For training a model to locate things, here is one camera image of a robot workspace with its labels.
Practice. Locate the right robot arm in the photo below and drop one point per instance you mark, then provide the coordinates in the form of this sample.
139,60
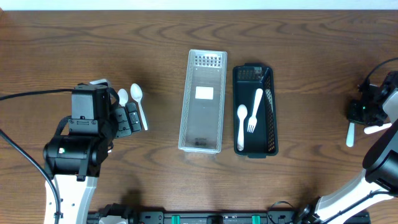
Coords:
378,179

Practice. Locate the clear plastic basket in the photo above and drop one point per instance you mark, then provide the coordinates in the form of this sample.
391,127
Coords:
201,127

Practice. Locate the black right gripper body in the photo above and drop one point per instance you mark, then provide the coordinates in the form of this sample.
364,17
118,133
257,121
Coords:
374,113

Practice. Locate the white plastic spoon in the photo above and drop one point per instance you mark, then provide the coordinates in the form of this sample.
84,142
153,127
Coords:
123,97
137,95

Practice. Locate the white label in basket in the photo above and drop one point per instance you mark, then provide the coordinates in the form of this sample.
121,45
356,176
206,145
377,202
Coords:
204,93

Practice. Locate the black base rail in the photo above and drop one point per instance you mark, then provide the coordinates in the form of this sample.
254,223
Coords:
116,213

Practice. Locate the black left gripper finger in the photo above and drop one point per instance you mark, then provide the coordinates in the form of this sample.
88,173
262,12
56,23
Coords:
124,128
133,117

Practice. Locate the white plastic fork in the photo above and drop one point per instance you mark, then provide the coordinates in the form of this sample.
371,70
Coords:
350,135

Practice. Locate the pink-white plastic fork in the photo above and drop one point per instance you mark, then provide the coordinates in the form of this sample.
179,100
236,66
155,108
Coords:
374,129

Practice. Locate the white spoon in green basket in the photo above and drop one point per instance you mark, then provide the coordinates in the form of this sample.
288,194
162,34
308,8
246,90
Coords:
241,113

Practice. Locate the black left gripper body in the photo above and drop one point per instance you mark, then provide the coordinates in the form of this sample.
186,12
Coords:
125,121

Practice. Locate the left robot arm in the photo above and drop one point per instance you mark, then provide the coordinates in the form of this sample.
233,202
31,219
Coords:
81,143

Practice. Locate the dark green plastic basket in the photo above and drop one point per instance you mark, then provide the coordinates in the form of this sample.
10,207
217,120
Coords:
247,78

